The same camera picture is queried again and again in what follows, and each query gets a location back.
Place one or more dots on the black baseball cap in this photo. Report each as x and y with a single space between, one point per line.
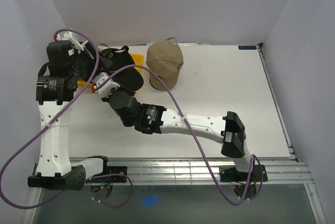
130 78

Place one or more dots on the yellow plastic tray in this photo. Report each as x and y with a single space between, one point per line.
138 60

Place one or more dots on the beige baseball cap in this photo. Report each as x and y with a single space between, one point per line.
165 59

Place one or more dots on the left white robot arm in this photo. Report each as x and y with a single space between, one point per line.
55 88

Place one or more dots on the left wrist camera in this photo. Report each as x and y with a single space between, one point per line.
70 36

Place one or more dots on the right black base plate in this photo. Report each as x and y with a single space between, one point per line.
230 174

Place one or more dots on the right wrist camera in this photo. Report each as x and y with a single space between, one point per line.
102 88

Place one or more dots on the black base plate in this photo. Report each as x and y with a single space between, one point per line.
110 174
230 174

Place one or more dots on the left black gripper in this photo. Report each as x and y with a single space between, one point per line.
84 54

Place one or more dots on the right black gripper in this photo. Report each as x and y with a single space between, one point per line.
105 99

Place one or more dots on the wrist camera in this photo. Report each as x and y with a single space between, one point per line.
102 88
70 36

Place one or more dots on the aluminium frame rail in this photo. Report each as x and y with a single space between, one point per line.
170 191

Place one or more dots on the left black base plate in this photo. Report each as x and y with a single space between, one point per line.
110 174

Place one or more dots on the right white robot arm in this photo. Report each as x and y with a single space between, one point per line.
229 131

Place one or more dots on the blue table label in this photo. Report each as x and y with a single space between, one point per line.
247 47

